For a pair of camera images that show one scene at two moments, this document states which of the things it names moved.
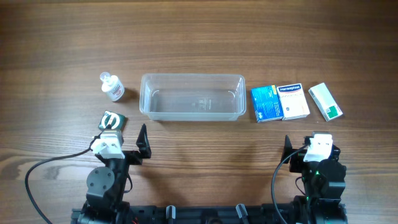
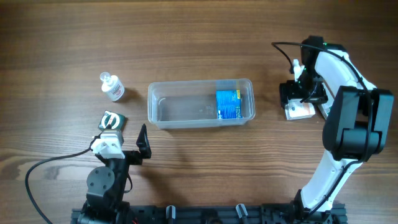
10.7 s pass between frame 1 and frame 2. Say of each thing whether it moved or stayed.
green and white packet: stayed
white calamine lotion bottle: stayed
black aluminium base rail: stayed
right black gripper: moved
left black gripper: stayed
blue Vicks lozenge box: moved
